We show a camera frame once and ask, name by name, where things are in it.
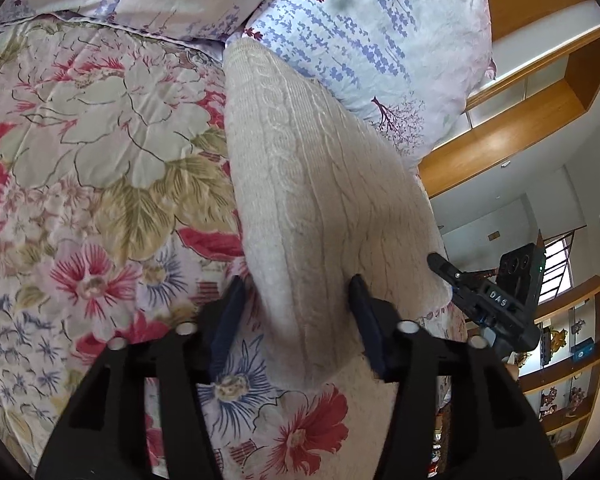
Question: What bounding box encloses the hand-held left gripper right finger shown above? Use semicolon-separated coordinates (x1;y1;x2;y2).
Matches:
348;274;563;480

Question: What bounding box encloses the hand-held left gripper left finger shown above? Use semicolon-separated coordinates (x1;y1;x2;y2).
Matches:
35;275;246;480

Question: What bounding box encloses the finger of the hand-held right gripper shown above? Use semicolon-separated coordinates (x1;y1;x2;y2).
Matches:
426;252;468;301

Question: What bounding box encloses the beige cable-knit sweater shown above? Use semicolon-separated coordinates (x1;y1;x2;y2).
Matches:
222;39;468;480

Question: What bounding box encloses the golden figurine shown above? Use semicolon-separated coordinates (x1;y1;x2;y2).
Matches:
544;327;569;352

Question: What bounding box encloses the window with metal railing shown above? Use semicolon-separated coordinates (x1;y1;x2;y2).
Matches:
537;229;577;306

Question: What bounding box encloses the wooden display shelf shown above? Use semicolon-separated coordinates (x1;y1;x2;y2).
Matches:
517;280;600;461

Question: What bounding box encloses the wooden headboard with white panels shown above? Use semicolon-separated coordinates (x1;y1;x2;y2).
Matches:
417;0;600;198

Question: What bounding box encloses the floral bed quilt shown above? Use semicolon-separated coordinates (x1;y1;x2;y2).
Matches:
0;12;468;480

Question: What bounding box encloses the white tree-print pillow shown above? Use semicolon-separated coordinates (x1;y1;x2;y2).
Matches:
225;0;498;171

